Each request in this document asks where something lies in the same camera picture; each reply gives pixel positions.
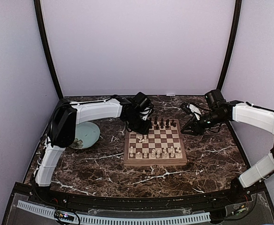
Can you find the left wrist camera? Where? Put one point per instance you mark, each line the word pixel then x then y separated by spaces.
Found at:
pixel 147 112

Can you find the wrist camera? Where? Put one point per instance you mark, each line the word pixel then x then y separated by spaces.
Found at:
pixel 189 108
pixel 147 112

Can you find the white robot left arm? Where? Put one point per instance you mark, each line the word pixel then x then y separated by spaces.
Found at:
pixel 61 130

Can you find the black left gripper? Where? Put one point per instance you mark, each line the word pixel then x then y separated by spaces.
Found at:
pixel 145 130

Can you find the wooden chess board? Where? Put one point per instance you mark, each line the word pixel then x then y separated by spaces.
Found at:
pixel 165 138

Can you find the black left frame post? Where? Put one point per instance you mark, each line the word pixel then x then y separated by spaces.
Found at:
pixel 46 47

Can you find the teal ceramic flower plate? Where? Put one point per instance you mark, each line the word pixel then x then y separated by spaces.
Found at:
pixel 87 134

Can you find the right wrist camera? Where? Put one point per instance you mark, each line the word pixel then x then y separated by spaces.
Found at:
pixel 189 108

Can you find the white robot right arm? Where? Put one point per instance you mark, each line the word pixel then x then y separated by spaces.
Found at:
pixel 254 126

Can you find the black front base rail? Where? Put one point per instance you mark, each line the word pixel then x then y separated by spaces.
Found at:
pixel 214 201

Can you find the white chess king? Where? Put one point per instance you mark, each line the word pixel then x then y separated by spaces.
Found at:
pixel 153 153

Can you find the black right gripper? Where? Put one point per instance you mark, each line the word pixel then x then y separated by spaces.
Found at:
pixel 195 125

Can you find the white cable duct strip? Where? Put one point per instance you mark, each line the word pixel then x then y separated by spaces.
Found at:
pixel 108 217

